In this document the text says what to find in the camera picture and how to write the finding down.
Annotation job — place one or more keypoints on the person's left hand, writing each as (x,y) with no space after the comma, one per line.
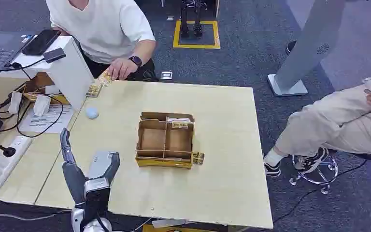
(121,68)

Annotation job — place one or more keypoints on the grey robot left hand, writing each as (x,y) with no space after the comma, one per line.
(73,177)

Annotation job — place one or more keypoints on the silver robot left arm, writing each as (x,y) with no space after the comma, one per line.
(91,221)

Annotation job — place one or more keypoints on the dark smartwatch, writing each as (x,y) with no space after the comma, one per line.
(136,60)

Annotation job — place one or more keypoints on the person in white top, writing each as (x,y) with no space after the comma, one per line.
(104,28)

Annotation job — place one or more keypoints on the silver floor socket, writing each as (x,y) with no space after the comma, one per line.
(166,75)

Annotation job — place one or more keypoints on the white desk riser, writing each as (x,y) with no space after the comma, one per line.
(72,73)

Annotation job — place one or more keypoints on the seated person in beige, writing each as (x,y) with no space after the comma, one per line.
(332,123)

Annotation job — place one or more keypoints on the pale round ball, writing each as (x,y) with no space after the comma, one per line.
(92,112)

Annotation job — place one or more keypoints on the printed paper sheet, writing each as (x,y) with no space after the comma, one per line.
(46,121)

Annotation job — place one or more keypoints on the small black power bank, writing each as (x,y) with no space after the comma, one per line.
(54,54)

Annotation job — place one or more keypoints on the white power strip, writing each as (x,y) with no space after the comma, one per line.
(4,166)

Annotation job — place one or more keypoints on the black plug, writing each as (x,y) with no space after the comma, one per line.
(6,150)

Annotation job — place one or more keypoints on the white power adapter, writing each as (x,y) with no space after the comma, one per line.
(41,105)
(15,102)

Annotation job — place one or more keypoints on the printed card with yellow label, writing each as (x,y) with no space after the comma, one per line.
(179,123)

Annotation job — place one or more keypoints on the black smartphone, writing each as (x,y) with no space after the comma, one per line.
(41,42)

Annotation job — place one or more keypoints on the black robot legs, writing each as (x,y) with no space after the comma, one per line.
(191,19)

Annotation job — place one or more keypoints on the open cardboard box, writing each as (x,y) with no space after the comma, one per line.
(36,86)

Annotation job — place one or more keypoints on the wooden card box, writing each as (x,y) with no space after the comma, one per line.
(163,144)

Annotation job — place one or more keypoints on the grey pillar stand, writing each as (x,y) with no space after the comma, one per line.
(304,48)

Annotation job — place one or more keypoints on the chrome swivel stool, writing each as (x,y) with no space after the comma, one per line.
(320,174)

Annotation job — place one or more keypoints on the small printed yellow card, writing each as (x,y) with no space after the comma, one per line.
(198,158)

